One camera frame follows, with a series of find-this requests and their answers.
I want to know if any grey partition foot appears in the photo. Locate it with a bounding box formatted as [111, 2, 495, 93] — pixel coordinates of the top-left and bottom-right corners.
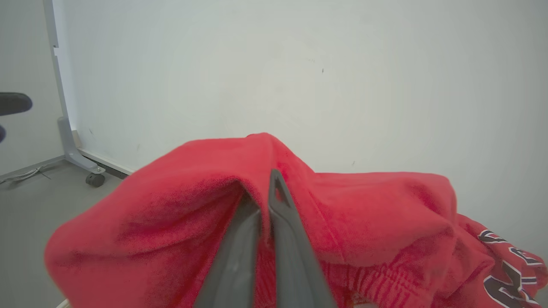
[57, 117, 106, 174]

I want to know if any white partition panel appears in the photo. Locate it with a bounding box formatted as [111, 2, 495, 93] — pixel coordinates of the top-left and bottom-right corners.
[42, 0, 548, 274]

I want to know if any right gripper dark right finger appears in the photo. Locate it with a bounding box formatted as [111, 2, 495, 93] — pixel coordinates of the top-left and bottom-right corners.
[268, 169, 339, 308]

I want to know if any red and white garment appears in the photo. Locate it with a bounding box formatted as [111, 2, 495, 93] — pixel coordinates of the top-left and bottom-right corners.
[44, 132, 548, 308]

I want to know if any black office chair part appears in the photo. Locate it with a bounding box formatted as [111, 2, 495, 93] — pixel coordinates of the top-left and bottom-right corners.
[0, 92, 33, 117]

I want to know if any white floor cable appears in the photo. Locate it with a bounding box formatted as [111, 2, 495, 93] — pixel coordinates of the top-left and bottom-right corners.
[0, 166, 45, 184]

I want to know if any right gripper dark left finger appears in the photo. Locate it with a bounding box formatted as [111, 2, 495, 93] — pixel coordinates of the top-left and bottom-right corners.
[194, 192, 262, 308]

